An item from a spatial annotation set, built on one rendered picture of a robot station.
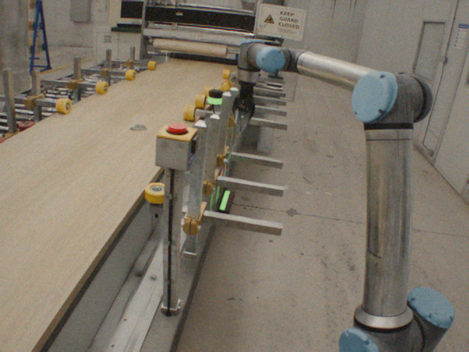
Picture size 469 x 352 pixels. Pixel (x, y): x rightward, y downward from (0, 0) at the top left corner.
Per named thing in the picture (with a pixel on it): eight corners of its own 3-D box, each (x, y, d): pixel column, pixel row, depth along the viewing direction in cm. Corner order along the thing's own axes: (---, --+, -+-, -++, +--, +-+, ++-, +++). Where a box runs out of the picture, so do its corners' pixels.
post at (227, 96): (219, 193, 166) (232, 92, 145) (218, 198, 163) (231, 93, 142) (212, 193, 166) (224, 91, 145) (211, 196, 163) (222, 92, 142)
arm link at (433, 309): (441, 348, 87) (469, 309, 79) (405, 371, 80) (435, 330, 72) (408, 316, 99) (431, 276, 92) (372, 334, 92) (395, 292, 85)
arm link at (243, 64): (248, 38, 121) (236, 35, 129) (243, 72, 127) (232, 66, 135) (270, 41, 125) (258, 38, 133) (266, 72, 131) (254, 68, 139)
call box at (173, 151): (195, 161, 78) (197, 128, 75) (186, 175, 72) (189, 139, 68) (164, 156, 79) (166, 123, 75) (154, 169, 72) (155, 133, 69)
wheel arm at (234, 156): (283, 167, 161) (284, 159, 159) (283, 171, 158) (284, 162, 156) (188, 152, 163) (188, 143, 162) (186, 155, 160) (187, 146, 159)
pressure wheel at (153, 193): (160, 208, 123) (161, 179, 118) (172, 219, 118) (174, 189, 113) (140, 214, 118) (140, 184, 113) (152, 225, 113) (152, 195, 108)
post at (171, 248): (180, 304, 96) (188, 160, 77) (176, 316, 92) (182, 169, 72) (165, 301, 97) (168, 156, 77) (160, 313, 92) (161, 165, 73)
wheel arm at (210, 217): (280, 232, 116) (283, 221, 114) (280, 238, 113) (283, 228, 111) (152, 209, 119) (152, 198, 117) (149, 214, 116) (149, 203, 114)
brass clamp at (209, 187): (220, 181, 143) (220, 169, 141) (213, 197, 131) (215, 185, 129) (204, 178, 143) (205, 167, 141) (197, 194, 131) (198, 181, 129)
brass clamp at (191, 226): (207, 215, 121) (209, 202, 119) (199, 237, 109) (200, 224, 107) (190, 211, 121) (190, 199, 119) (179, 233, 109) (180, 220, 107)
